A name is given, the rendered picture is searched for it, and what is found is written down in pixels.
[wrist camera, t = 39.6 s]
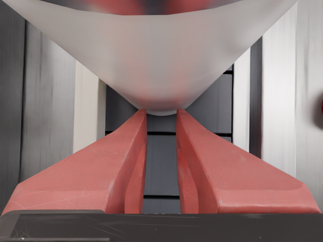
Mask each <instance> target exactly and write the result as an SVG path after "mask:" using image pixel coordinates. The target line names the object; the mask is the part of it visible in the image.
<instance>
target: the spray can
mask: <svg viewBox="0 0 323 242"><path fill-rule="evenodd" d="M2 1H4V2H5V3H6V4H7V5H9V6H10V7H11V8H12V9H14V10H15V11H16V12H17V13H19V14H20V15H21V16H22V17H24V18H25V19H26V20H28V21H29V22H30V23H31V24H32V25H33V26H35V27H36V28H37V29H38V30H40V31H41V32H42V33H43V34H45V35H46V36H47V37H48V38H50V39H51V40H52V41H53V42H55V43H56V44H57V45H58V46H60V47H61V48H62V49H64V50H65V51H66V52H67V53H69V54H70V55H71V56H72V57H74V58H75V59H76V60H77V61H79V62H80V63H81V64H82V65H84V66H85V67H86V68H87V69H89V70H90V71H91V72H92V73H94V74H95V75H96V76H97V77H98V78H99V79H101V80H102V81H103V82H105V83H106V84H107V85H108V86H110V87H111V88H112V89H113V90H115V91H116V92H117V93H118V94H120V95H121V96H122V97H123V98H125V99H126V100H127V101H128V102H129V103H130V104H131V105H133V106H134V107H135V108H136V109H138V110H139V109H146V112H147V114H148V115H151V116H157V117H166V116H172V115H175V114H176V112H177V109H184V110H186V109H187V108H188V107H190V106H191V105H192V104H193V103H194V102H195V100H196V99H197V98H198V97H199V96H200V95H201V94H202V93H203V92H204V91H205V90H206V89H207V88H208V87H209V86H210V85H211V84H213V83H214V82H215V81H216V80H217V79H218V78H219V77H220V76H221V75H222V74H223V73H224V72H225V71H226V70H227V69H228V68H229V67H230V66H231V65H232V64H233V63H234V62H235V61H236V60H237V59H238V58H239V57H240V56H242V55H243V54H244V53H245V52H246V51H247V50H248V49H249V48H250V47H251V46H252V45H253V44H254V43H255V42H256V41H257V40H258V39H259V38H260V37H261V36H262V35H263V34H264V33H265V32H266V31H267V30H268V29H269V28H271V27H272V26H273V25H274V24H275V23H276V22H277V21H278V20H279V19H280V18H281V17H282V16H283V15H284V14H285V13H286V12H287V11H288V10H289V9H290V8H291V7H292V6H293V5H294V4H295V3H296V2H297V1H299V0H2Z"/></svg>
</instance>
